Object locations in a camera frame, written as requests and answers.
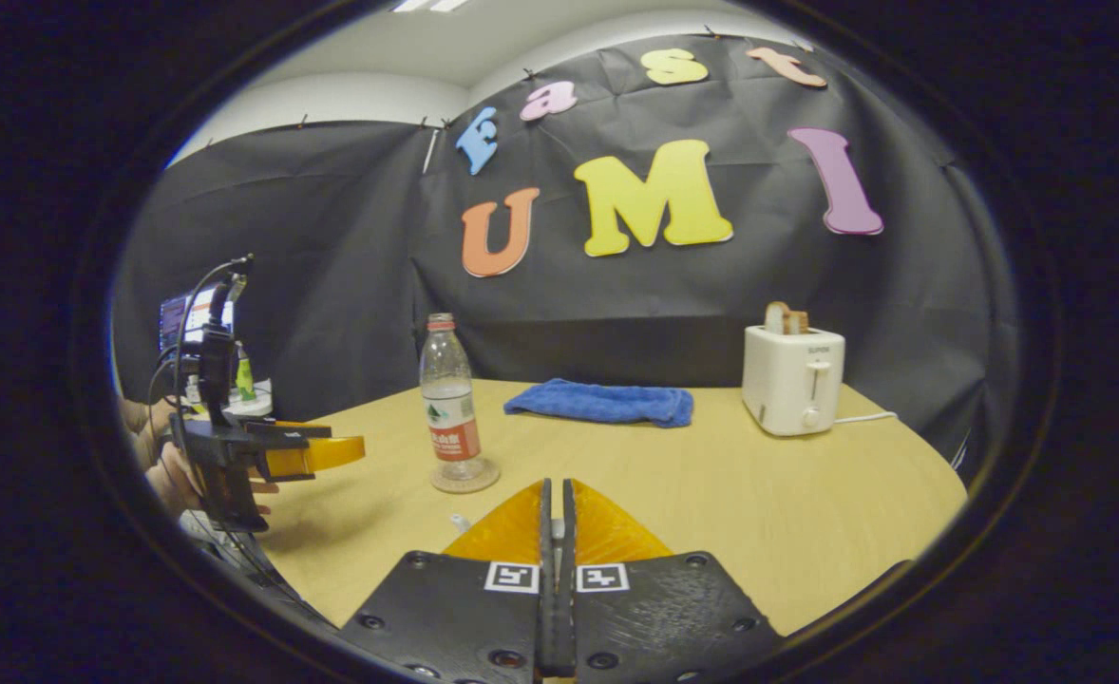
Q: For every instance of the pale bread slice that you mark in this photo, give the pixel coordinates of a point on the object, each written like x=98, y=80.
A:
x=776, y=318

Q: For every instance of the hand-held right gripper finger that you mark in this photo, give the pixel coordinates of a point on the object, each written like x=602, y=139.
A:
x=568, y=570
x=545, y=570

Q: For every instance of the white side desk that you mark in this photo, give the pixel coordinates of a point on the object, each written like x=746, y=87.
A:
x=251, y=408

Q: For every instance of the round cork coaster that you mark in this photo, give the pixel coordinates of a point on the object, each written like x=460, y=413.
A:
x=469, y=480

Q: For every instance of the clear plastic water bottle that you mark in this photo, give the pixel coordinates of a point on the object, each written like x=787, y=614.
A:
x=450, y=418

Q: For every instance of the blue towel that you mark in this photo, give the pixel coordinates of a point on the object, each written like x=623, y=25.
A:
x=597, y=402

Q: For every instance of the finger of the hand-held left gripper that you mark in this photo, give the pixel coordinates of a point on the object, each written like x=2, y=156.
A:
x=284, y=433
x=317, y=456

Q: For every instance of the brown bread slice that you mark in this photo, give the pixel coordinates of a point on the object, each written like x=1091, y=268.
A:
x=800, y=323

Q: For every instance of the green bottle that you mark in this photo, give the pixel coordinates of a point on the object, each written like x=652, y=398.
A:
x=245, y=375

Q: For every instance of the black backdrop cloth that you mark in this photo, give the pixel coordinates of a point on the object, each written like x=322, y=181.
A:
x=331, y=237

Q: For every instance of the ceiling light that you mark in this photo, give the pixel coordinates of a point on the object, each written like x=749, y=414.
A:
x=431, y=5

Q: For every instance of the computer monitor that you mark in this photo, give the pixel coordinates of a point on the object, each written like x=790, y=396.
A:
x=184, y=318

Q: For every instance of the white toaster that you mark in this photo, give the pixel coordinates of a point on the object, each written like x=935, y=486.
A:
x=792, y=380

